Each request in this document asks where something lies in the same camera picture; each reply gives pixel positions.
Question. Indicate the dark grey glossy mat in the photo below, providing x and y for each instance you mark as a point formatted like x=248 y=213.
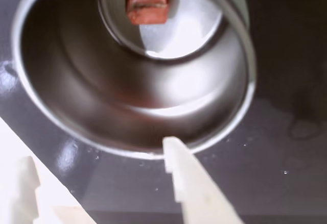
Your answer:
x=255 y=183

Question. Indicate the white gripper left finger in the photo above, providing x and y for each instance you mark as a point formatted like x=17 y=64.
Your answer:
x=23 y=196

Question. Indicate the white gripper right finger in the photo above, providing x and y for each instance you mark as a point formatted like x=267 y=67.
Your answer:
x=199 y=193

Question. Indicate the stainless steel cup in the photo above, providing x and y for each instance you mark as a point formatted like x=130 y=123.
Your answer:
x=89 y=81

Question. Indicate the red cube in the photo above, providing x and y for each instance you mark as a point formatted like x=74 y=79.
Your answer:
x=148 y=7

